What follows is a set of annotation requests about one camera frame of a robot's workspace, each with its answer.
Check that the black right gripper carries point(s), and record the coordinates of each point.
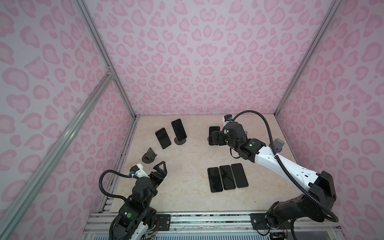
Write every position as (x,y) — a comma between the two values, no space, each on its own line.
(220,135)

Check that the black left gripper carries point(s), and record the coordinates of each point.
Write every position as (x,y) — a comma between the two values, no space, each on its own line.
(158,179)

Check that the blue-edged smartphone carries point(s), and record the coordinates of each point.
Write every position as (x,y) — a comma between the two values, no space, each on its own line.
(214,134)

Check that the dark round front phone stand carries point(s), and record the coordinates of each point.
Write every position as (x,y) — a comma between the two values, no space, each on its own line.
(149,156)

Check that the green-edged smartphone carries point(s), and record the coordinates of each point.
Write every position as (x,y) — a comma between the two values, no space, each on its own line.
(239,175)
(163,138)

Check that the silver smartphone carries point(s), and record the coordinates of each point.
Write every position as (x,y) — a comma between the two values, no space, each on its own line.
(179,130)

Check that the grey-edged smartphone front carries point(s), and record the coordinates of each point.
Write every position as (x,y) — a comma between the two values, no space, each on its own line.
(227,177)

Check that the pink-edged smartphone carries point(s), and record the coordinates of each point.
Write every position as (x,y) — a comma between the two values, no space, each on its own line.
(215,180)

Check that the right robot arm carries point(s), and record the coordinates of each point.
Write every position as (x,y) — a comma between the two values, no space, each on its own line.
(318,193)

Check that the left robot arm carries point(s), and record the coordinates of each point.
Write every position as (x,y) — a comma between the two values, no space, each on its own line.
(135,216)

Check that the dark round stand back left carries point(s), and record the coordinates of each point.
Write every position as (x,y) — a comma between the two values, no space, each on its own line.
(179,142)

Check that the grey round stand right side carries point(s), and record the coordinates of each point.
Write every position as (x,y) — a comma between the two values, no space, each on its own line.
(278,145)

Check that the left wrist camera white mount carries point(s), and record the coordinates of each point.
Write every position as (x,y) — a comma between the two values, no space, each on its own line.
(137,171)

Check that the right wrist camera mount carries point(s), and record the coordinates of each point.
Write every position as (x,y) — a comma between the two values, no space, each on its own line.
(227,119)

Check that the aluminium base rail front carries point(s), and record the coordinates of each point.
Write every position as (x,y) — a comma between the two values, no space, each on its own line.
(239,225)

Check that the aluminium diagonal frame beam left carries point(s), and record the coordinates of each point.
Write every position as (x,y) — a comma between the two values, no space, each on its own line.
(21,204)

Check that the aluminium frame post back right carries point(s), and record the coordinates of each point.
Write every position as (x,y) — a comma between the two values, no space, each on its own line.
(326,23)

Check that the aluminium frame post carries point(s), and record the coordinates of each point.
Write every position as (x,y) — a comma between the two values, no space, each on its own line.
(91,26)
(326,23)

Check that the aluminium frame post back left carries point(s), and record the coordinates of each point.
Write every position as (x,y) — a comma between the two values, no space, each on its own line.
(91,26)

